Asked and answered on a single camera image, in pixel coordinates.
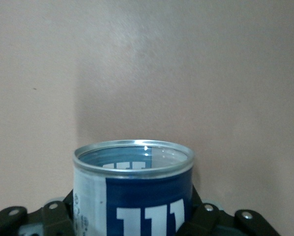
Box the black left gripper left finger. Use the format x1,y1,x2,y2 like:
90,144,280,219
0,188,75,236

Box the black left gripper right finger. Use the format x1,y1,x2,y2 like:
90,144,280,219
176,184,281,236

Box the blue white tennis ball can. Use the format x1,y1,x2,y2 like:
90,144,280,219
72,139,196,236

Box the brown table cover sheet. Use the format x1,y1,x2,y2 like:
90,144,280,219
0,0,294,236

